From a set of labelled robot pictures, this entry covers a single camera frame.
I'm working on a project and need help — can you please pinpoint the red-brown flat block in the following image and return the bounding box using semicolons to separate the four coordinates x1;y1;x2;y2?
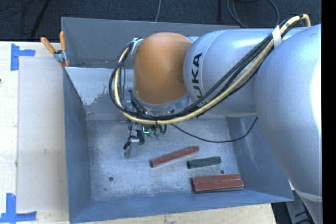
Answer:
150;145;200;168
192;179;245;194
190;174;242;185

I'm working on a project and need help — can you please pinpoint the dark green flat block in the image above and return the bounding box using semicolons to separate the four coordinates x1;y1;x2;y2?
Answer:
186;156;222;169

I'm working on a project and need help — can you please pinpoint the grey metal bin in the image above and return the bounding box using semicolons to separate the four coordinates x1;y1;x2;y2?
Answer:
60;17;295;224

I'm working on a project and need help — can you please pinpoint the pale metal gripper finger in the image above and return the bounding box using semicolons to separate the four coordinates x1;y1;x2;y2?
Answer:
130;137;140;159
123;136;132;159

